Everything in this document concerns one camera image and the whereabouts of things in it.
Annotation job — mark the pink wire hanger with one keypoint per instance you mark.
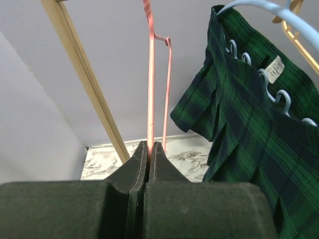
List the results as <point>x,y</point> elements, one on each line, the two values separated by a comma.
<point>151,79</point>

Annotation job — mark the light blue wavy hanger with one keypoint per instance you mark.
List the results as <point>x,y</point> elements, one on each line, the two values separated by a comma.
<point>275,69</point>

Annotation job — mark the green plaid skirt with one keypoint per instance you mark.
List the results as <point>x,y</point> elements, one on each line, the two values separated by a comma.
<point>253,141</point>

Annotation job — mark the wooden clothes rack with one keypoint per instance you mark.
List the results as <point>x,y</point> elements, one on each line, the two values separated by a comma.
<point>62,23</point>

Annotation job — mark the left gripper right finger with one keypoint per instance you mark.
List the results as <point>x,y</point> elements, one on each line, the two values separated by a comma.
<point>175,208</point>

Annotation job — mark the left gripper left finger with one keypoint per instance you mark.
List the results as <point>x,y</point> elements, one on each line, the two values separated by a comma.
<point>90,209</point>

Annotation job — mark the empty wooden hanger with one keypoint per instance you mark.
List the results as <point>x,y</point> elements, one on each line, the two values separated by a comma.
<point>295,6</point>

